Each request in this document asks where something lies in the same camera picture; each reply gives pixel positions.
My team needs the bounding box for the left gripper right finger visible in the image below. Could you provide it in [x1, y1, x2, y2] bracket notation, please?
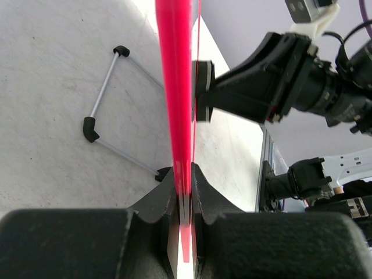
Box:
[191, 163, 247, 278]

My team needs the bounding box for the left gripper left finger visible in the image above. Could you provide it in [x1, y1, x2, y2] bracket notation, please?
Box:
[127, 167, 176, 278]

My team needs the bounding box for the whiteboard wire stand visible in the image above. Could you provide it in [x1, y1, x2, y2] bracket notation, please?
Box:
[83, 45, 171, 181]

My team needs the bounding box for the black felt eraser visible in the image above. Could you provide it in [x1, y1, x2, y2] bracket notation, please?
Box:
[191, 60, 215, 122]

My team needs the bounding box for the pink framed whiteboard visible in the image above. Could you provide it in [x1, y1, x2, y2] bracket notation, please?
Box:
[155, 1, 263, 278]

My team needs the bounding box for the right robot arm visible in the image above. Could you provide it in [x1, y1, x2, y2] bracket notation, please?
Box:
[195, 33, 371, 212]

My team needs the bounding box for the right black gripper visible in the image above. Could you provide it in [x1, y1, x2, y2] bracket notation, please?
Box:
[196, 33, 317, 123]

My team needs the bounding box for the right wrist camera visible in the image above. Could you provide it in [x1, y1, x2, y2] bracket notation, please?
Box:
[285, 0, 340, 41]

